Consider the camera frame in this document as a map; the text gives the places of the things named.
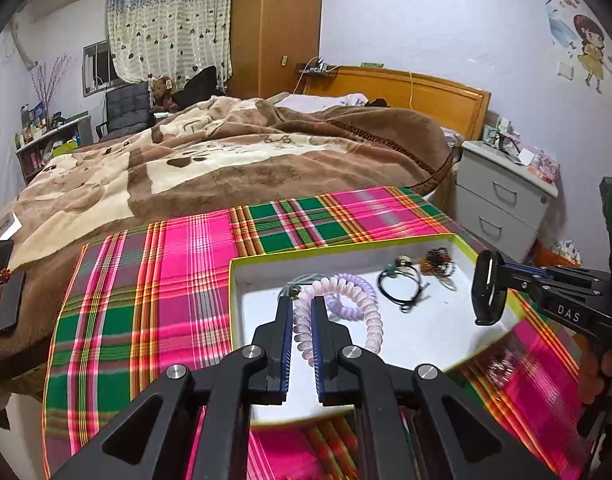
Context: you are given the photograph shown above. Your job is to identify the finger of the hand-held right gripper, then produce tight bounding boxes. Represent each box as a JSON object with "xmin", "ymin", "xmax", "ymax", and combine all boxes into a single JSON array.
[
  {"xmin": 503, "ymin": 261, "xmax": 609, "ymax": 286},
  {"xmin": 506, "ymin": 275, "xmax": 604, "ymax": 306}
]

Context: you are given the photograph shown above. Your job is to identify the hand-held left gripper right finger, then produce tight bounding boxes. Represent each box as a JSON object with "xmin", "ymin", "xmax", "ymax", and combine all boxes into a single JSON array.
[{"xmin": 310, "ymin": 296, "xmax": 559, "ymax": 480}]

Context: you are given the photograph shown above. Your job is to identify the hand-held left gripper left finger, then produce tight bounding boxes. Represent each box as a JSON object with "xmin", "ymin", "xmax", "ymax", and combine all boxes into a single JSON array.
[{"xmin": 51, "ymin": 296, "xmax": 294, "ymax": 480}]

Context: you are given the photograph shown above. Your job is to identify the white shallow box tray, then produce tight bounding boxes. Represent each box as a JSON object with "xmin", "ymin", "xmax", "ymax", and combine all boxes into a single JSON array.
[{"xmin": 228, "ymin": 232, "xmax": 527, "ymax": 428}]

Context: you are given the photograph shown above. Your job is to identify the black wide bracelet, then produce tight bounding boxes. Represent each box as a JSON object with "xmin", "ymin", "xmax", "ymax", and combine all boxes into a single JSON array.
[{"xmin": 472, "ymin": 250, "xmax": 509, "ymax": 326}]

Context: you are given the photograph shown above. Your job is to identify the grey thin hair tie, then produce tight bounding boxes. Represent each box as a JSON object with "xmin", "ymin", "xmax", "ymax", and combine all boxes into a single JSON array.
[{"xmin": 277, "ymin": 274, "xmax": 332, "ymax": 303}]

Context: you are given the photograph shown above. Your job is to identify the pink spiral hair tie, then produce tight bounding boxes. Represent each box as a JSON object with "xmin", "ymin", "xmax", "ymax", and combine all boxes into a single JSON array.
[{"xmin": 292, "ymin": 276, "xmax": 383, "ymax": 361}]

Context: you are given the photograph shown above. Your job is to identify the purple spiral hair tie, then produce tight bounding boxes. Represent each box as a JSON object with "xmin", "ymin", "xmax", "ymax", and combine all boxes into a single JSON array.
[{"xmin": 326, "ymin": 272, "xmax": 376, "ymax": 322}]

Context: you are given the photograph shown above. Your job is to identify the dark bead bracelet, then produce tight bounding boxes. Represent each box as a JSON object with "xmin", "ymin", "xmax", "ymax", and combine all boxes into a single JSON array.
[{"xmin": 418, "ymin": 246, "xmax": 459, "ymax": 292}]

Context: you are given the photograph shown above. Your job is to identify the black hair tie with beads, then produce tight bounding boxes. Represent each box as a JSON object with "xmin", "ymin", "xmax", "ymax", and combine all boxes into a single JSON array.
[{"xmin": 377, "ymin": 256, "xmax": 432, "ymax": 313}]

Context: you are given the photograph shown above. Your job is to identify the person's right hand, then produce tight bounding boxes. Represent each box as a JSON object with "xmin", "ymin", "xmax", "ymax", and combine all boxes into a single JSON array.
[{"xmin": 577, "ymin": 345, "xmax": 612, "ymax": 408}]

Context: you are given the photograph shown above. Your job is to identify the orange basket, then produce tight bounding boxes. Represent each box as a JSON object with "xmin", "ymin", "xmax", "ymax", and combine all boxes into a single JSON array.
[{"xmin": 551, "ymin": 240, "xmax": 584, "ymax": 267}]

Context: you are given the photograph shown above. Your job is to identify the grey drawer nightstand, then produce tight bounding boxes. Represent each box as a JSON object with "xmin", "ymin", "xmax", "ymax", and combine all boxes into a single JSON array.
[{"xmin": 453, "ymin": 140, "xmax": 559, "ymax": 261}]

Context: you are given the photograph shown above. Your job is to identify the pink green plaid cloth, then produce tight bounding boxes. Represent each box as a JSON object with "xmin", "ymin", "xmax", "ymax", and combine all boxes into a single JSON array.
[{"xmin": 42, "ymin": 186, "xmax": 594, "ymax": 480}]

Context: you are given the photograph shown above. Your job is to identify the black eyeglasses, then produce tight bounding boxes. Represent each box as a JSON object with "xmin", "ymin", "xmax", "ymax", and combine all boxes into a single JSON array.
[{"xmin": 486, "ymin": 127, "xmax": 522, "ymax": 156}]

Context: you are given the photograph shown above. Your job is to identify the brown printed blanket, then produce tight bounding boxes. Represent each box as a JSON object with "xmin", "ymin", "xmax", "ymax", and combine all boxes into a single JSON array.
[{"xmin": 0, "ymin": 92, "xmax": 454, "ymax": 386}]

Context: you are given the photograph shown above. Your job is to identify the wooden bed headboard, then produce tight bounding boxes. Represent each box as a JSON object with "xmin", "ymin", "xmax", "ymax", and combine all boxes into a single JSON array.
[{"xmin": 303, "ymin": 65, "xmax": 492, "ymax": 142}]

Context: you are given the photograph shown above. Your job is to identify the white pillow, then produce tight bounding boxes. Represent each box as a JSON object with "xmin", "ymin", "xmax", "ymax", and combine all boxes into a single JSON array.
[{"xmin": 276, "ymin": 92, "xmax": 369, "ymax": 111}]

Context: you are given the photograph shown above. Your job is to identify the dark cloth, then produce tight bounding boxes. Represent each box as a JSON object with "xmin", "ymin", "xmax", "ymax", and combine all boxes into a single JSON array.
[{"xmin": 173, "ymin": 65, "xmax": 227, "ymax": 110}]

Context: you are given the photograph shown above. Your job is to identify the brown teddy bear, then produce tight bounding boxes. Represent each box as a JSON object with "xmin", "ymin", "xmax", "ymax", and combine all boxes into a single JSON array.
[{"xmin": 148, "ymin": 76, "xmax": 179, "ymax": 113}]

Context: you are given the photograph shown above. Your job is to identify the black office chair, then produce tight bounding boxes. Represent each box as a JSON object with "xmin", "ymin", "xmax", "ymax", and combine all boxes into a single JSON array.
[{"xmin": 95, "ymin": 81, "xmax": 157, "ymax": 142}]

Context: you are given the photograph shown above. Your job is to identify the dark phone with orange charm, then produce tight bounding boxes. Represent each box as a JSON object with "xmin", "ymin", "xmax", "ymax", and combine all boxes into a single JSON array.
[{"xmin": 0, "ymin": 239, "xmax": 16, "ymax": 286}]

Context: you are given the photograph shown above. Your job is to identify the grey desk shelf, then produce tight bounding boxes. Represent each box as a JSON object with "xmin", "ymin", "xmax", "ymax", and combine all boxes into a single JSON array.
[{"xmin": 15, "ymin": 112, "xmax": 93, "ymax": 186}]

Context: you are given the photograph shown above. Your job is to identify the wooden wardrobe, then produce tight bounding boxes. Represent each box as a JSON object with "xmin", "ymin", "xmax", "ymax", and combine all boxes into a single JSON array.
[{"xmin": 230, "ymin": 0, "xmax": 326, "ymax": 101}]

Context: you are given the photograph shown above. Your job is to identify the row of bottles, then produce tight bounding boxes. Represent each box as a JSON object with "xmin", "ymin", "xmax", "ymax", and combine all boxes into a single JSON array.
[{"xmin": 16, "ymin": 102, "xmax": 67, "ymax": 143}]

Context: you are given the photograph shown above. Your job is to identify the heart print curtain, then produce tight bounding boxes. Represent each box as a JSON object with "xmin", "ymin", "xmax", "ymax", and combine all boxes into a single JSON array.
[{"xmin": 106, "ymin": 0, "xmax": 234, "ymax": 86}]

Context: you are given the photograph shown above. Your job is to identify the window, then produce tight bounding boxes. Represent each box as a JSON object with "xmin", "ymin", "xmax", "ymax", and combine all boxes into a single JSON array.
[{"xmin": 82, "ymin": 40, "xmax": 124, "ymax": 96}]

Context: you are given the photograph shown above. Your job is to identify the purple flower branches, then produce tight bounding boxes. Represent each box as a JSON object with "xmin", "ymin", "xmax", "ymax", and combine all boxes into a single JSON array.
[{"xmin": 30, "ymin": 55, "xmax": 72, "ymax": 116}]

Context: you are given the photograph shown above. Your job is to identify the air conditioner pipe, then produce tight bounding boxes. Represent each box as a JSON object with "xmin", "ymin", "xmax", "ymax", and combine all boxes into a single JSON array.
[{"xmin": 11, "ymin": 12, "xmax": 39, "ymax": 68}]

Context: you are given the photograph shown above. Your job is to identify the light brown bead bracelet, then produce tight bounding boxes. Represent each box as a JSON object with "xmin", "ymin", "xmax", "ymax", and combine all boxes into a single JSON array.
[{"xmin": 486, "ymin": 347, "xmax": 522, "ymax": 386}]

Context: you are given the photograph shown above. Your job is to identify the cartoon wall sticker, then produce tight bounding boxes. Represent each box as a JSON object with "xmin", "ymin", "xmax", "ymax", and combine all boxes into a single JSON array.
[{"xmin": 548, "ymin": 10, "xmax": 612, "ymax": 93}]

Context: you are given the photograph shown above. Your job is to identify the wall shelf with charger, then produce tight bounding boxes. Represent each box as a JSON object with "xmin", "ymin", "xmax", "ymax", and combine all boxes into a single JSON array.
[{"xmin": 295, "ymin": 57, "xmax": 339, "ymax": 78}]

